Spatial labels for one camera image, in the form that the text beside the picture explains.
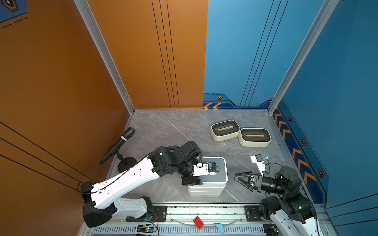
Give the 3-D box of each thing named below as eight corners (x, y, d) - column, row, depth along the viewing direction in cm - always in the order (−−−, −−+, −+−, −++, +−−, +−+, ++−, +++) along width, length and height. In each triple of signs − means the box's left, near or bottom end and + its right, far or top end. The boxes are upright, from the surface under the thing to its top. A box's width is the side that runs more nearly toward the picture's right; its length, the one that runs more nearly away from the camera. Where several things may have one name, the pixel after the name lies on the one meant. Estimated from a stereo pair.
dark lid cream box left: (211, 141, 103) (212, 136, 98) (210, 125, 112) (210, 120, 107) (239, 141, 103) (242, 136, 98) (236, 125, 112) (238, 120, 107)
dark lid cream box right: (240, 147, 101) (242, 141, 95) (237, 133, 108) (239, 128, 102) (269, 146, 101) (273, 141, 95) (264, 133, 108) (267, 128, 102)
